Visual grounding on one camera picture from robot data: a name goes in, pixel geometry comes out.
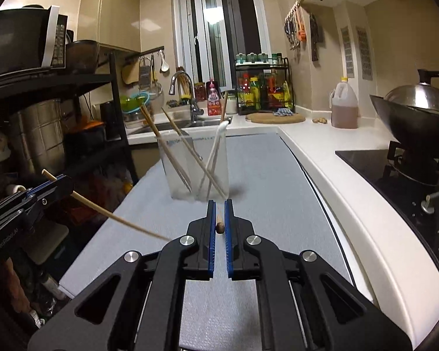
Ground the white jar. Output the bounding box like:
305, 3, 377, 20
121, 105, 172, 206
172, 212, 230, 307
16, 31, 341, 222
225, 91, 238, 115

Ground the red dish soap bottle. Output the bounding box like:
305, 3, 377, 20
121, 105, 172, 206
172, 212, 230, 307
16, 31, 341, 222
207, 79, 222, 116

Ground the stainless steel sink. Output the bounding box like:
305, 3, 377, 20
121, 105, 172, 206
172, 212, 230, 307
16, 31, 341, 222
131, 118, 220, 135

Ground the black spice rack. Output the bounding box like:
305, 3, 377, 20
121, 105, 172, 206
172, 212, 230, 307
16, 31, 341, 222
235, 52, 295, 115

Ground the microwave oven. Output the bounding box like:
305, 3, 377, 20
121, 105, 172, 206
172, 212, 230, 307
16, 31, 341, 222
0, 6, 68, 78

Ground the window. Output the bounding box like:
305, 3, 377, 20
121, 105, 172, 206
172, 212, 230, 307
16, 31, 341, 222
173, 0, 272, 91

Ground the white striped spoon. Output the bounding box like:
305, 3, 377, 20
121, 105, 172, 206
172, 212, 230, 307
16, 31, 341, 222
198, 120, 230, 194

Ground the clear plastic utensil holder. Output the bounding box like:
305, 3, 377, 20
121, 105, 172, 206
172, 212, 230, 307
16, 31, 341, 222
158, 128, 224, 202

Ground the black wok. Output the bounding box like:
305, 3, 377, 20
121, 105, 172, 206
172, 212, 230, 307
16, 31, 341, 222
370, 69, 439, 159

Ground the blue dish cloth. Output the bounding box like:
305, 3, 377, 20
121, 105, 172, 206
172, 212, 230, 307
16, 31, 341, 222
273, 108, 293, 116

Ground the hanging black cleaver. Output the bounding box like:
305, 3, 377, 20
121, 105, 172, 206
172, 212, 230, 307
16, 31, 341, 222
309, 13, 322, 62

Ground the green colander bowl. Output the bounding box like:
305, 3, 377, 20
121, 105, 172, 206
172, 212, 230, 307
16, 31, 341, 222
119, 91, 150, 114

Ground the black gas stove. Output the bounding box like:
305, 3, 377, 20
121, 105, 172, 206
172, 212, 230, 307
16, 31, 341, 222
335, 141, 439, 270

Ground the large steel stockpot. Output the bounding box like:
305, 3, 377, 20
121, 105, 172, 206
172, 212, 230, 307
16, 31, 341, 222
9, 99, 65, 176

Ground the chrome kitchen faucet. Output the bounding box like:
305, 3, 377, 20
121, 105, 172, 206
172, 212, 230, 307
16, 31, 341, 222
169, 67, 204, 123

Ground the person's left hand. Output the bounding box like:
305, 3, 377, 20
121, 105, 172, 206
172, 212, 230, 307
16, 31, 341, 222
0, 257, 31, 314

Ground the grey fabric table mat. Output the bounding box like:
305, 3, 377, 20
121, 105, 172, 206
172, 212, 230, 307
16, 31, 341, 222
57, 131, 354, 351

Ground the white hanging ladle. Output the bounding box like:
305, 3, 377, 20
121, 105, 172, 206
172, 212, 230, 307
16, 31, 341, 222
159, 50, 169, 74

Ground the metal grater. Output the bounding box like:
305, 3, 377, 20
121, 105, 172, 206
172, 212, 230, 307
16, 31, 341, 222
138, 56, 151, 90

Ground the black metal shelf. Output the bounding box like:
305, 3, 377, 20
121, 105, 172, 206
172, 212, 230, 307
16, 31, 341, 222
0, 50, 138, 185

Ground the ginger root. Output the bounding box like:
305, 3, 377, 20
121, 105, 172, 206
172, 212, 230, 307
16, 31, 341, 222
312, 117, 327, 124

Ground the round wooden cutting board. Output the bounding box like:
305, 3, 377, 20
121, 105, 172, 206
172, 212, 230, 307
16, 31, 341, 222
246, 113, 305, 124

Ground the plastic jug of oil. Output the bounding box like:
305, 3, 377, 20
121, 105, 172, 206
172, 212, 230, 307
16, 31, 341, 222
329, 77, 359, 129

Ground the hanging utensils rack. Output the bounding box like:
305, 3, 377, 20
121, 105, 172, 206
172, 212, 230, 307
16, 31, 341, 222
284, 1, 307, 50

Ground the orange lidded pot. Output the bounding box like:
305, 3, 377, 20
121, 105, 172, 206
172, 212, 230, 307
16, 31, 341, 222
72, 120, 104, 133

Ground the dark glass bowl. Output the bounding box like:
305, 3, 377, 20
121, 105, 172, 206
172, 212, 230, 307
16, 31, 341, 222
66, 40, 100, 74

